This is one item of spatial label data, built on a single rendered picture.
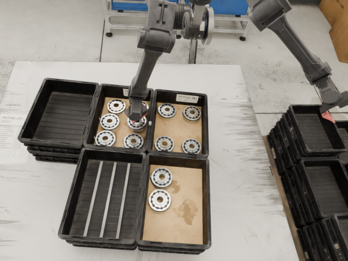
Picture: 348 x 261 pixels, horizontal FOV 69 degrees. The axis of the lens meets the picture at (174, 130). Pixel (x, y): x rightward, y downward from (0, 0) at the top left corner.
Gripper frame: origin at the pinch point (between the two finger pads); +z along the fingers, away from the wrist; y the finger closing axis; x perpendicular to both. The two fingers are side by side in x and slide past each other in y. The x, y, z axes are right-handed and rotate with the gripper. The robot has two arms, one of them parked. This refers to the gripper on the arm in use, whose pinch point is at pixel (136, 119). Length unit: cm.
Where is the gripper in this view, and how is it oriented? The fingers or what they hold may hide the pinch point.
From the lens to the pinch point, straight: 134.2
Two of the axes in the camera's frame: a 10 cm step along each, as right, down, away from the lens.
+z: -0.8, 5.0, 8.6
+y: 7.4, -5.5, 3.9
